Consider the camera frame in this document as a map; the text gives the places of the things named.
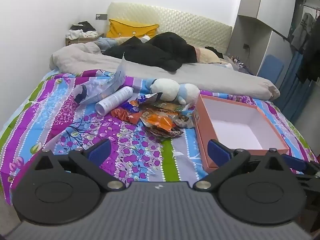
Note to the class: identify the grey duvet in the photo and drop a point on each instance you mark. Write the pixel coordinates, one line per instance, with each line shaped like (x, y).
(200, 80)

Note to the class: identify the clear plastic bag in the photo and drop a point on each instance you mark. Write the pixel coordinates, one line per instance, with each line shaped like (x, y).
(112, 82)

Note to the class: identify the hanging grey jacket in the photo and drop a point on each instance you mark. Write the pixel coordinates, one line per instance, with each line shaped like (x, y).
(301, 30)

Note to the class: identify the white cylindrical bottle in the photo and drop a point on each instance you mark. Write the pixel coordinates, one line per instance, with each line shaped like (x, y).
(113, 101)

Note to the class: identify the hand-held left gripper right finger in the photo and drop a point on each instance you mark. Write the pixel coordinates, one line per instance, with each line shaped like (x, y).
(220, 152)

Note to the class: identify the pink cardboard box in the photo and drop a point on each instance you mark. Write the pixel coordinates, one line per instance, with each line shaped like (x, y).
(240, 127)

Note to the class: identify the cream quilted headboard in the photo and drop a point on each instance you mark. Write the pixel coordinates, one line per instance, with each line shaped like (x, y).
(190, 25)

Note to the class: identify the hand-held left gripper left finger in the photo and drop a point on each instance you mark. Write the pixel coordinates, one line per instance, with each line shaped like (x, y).
(100, 151)

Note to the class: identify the light blue garment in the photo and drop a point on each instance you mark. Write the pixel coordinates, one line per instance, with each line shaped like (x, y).
(107, 43)

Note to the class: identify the hanging black clothes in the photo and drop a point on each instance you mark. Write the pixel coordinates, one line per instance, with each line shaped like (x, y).
(312, 60)

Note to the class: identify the blue curtain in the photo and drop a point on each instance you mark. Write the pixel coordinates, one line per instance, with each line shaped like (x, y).
(295, 90)

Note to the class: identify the yellow pillow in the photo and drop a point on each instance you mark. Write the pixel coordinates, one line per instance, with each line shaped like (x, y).
(127, 28)

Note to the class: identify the black clothing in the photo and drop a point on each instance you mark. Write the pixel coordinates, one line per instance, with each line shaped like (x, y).
(160, 50)

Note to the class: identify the pile of snack packets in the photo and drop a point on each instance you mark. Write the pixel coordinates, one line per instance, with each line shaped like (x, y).
(160, 121)

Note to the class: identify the bottle with dark blue cap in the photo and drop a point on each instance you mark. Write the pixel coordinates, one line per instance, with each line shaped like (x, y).
(80, 95)

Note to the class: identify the wooden nightstand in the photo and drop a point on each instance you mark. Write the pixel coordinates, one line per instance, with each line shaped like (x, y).
(75, 41)

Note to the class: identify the beige pillow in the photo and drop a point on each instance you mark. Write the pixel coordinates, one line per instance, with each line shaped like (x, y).
(208, 55)

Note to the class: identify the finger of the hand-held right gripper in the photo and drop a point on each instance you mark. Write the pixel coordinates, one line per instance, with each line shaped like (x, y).
(295, 162)

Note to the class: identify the black wall socket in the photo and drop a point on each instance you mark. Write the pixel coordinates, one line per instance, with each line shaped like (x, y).
(246, 46)

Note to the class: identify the wall socket panel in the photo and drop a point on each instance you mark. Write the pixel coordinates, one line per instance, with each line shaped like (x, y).
(100, 17)

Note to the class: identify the purple floral bedsheet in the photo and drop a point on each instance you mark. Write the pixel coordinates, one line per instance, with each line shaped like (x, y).
(75, 120)

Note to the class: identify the white blue plush toy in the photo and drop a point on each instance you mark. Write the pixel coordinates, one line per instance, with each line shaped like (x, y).
(170, 91)

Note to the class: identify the white grey wardrobe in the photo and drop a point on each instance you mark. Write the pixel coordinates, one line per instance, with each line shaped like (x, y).
(252, 2)

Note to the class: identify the heap of clothes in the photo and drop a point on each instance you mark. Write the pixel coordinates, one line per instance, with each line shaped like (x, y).
(81, 30)

